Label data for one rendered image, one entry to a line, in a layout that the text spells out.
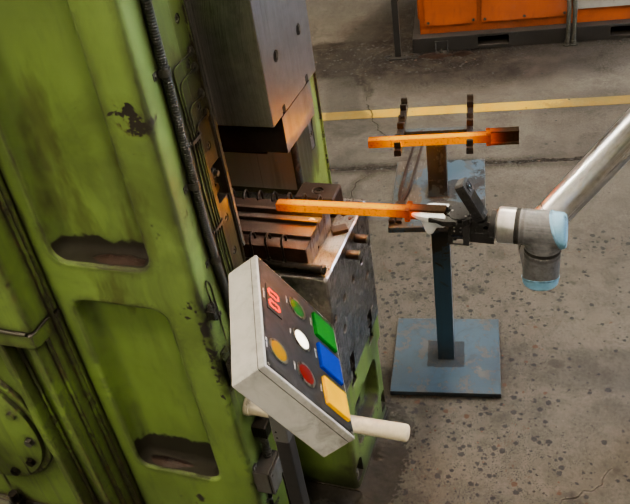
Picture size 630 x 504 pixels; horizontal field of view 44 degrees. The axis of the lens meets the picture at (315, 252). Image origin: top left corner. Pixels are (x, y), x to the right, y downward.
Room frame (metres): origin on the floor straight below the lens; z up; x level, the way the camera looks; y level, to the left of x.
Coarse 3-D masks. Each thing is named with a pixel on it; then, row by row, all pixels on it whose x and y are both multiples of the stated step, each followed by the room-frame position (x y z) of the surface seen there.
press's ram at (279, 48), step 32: (192, 0) 1.65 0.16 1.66; (224, 0) 1.62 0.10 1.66; (256, 0) 1.62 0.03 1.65; (288, 0) 1.77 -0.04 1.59; (224, 32) 1.62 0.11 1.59; (256, 32) 1.59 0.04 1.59; (288, 32) 1.74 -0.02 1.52; (224, 64) 1.63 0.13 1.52; (256, 64) 1.60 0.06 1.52; (288, 64) 1.71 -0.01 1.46; (224, 96) 1.64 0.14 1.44; (256, 96) 1.60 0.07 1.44; (288, 96) 1.69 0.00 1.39
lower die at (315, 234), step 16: (272, 208) 1.83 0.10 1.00; (256, 224) 1.78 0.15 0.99; (272, 224) 1.76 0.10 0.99; (288, 224) 1.75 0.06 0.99; (304, 224) 1.74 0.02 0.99; (320, 224) 1.75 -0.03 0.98; (256, 240) 1.72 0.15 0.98; (272, 240) 1.70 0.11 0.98; (288, 240) 1.69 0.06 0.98; (304, 240) 1.68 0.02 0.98; (320, 240) 1.73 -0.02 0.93; (272, 256) 1.68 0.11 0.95; (288, 256) 1.66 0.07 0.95; (304, 256) 1.64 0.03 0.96
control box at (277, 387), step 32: (256, 256) 1.35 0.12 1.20; (256, 288) 1.24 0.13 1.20; (288, 288) 1.33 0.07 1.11; (256, 320) 1.14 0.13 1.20; (288, 320) 1.21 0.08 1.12; (256, 352) 1.06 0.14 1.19; (288, 352) 1.11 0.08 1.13; (256, 384) 1.01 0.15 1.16; (288, 384) 1.01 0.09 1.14; (320, 384) 1.09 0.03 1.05; (288, 416) 1.01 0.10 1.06; (320, 416) 1.01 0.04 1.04; (320, 448) 1.01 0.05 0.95
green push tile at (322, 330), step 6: (312, 312) 1.32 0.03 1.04; (312, 318) 1.30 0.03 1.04; (318, 318) 1.31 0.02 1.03; (318, 324) 1.28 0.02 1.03; (324, 324) 1.30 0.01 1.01; (318, 330) 1.26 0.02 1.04; (324, 330) 1.28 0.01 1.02; (330, 330) 1.30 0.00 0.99; (318, 336) 1.25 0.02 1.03; (324, 336) 1.26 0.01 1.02; (330, 336) 1.28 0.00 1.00; (324, 342) 1.25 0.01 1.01; (330, 342) 1.26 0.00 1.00; (330, 348) 1.25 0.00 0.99; (336, 348) 1.25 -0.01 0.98
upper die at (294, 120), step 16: (304, 96) 1.77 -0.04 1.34; (288, 112) 1.67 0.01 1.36; (304, 112) 1.76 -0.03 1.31; (224, 128) 1.70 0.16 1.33; (240, 128) 1.68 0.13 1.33; (256, 128) 1.67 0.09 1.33; (272, 128) 1.65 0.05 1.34; (288, 128) 1.66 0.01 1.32; (304, 128) 1.74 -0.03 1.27; (224, 144) 1.71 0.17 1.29; (240, 144) 1.69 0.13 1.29; (256, 144) 1.67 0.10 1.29; (272, 144) 1.65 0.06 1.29; (288, 144) 1.65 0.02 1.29
